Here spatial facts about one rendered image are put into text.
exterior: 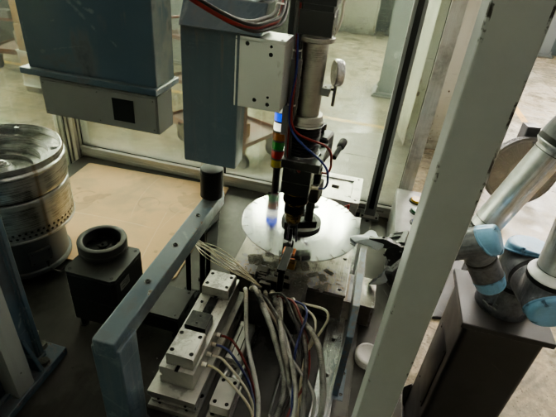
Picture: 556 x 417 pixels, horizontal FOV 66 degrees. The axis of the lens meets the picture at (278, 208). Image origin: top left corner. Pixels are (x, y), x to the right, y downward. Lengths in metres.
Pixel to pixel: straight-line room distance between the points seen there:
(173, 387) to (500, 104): 0.83
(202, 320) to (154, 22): 0.62
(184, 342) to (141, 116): 0.49
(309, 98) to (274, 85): 0.09
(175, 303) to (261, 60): 0.63
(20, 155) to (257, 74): 0.80
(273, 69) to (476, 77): 0.49
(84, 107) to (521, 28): 0.89
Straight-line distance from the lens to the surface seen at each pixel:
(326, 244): 1.13
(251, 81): 0.79
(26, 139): 1.40
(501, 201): 1.21
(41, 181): 1.21
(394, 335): 0.47
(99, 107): 1.04
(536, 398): 2.36
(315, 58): 0.82
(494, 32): 0.34
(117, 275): 1.06
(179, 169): 1.80
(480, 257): 1.11
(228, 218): 1.55
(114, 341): 0.78
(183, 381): 0.98
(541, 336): 1.44
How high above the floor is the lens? 1.63
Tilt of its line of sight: 33 degrees down
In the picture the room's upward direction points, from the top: 6 degrees clockwise
